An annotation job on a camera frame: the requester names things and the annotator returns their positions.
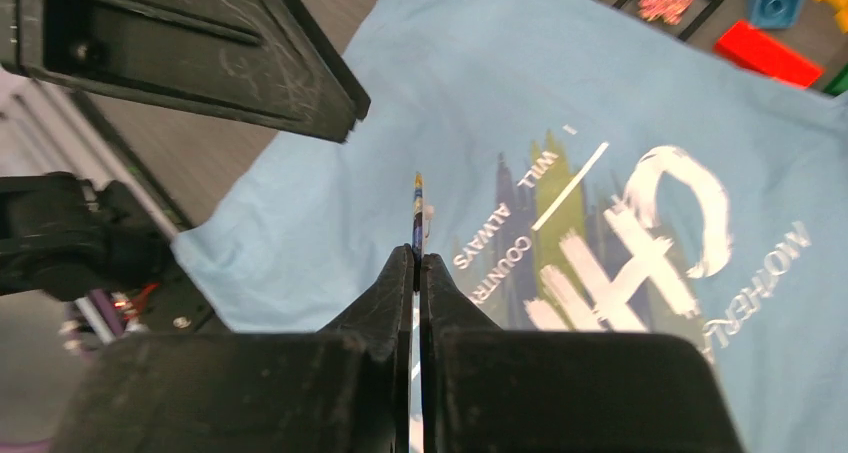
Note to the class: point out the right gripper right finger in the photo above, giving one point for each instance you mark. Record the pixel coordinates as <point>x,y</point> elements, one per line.
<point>487,389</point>

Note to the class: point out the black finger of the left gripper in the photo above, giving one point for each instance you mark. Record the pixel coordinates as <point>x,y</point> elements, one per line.
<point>263,62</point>

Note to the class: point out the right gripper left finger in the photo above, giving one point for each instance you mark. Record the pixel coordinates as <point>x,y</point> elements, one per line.
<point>344,388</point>

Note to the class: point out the blue round brooch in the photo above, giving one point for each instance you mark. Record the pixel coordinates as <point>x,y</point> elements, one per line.
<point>422,216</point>

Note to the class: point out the light blue printed t-shirt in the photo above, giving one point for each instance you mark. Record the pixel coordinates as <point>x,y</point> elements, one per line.
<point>583,172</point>

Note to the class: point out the pink leaf brooch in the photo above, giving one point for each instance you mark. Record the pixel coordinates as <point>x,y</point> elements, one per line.
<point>669,12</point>

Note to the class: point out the red flat block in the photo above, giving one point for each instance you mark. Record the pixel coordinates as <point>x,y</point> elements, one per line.
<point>751,48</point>

